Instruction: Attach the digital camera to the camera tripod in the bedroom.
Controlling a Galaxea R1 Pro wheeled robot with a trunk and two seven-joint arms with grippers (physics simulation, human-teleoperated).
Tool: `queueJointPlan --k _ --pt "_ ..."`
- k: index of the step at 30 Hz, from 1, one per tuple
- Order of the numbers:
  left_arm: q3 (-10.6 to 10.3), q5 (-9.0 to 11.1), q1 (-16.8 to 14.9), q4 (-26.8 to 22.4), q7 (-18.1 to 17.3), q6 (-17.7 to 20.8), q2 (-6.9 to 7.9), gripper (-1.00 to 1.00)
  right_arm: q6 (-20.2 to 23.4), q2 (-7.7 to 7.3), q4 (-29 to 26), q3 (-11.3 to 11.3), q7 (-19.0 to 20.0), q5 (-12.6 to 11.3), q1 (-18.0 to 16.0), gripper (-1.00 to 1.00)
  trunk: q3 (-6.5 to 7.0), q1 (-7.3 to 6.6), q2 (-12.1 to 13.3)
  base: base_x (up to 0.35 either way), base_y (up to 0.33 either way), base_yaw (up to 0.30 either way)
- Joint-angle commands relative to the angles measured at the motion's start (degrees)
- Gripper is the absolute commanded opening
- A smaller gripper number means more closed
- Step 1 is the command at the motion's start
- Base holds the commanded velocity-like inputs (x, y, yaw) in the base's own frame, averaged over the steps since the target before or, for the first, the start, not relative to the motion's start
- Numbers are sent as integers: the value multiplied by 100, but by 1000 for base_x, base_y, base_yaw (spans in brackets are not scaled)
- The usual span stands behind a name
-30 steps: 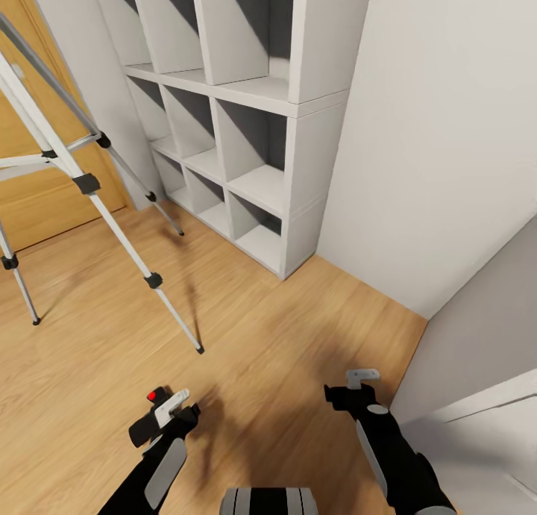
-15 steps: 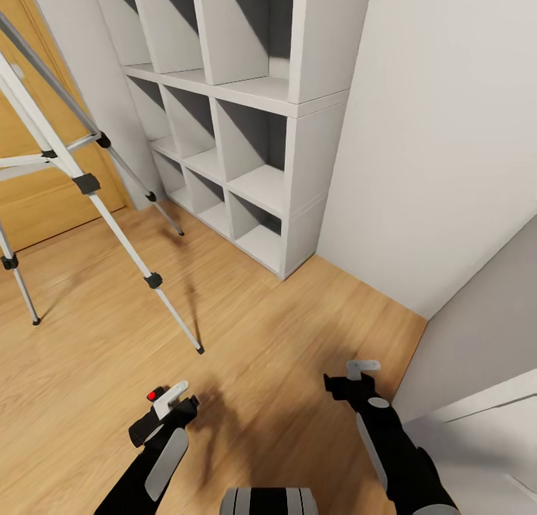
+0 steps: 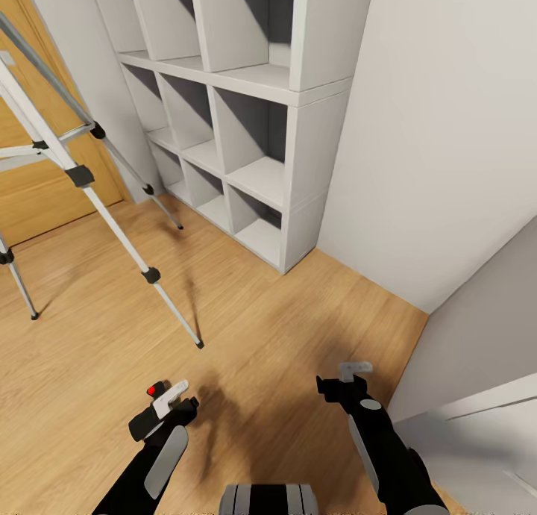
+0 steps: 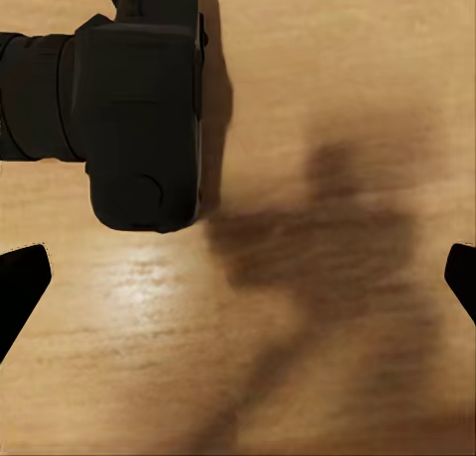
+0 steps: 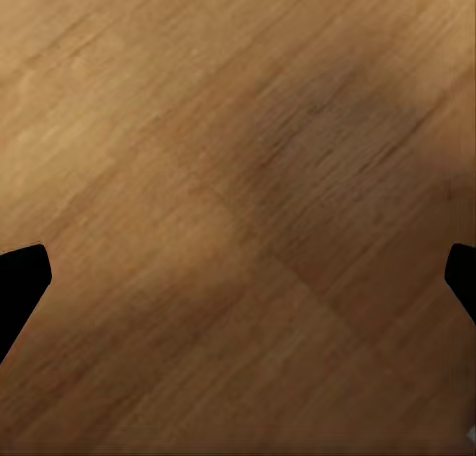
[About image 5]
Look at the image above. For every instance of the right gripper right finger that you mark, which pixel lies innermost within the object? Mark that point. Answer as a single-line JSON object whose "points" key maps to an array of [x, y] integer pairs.
{"points": [[460, 273]]}

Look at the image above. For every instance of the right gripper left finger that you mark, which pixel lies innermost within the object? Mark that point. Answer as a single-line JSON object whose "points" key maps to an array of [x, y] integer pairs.
{"points": [[24, 276]]}

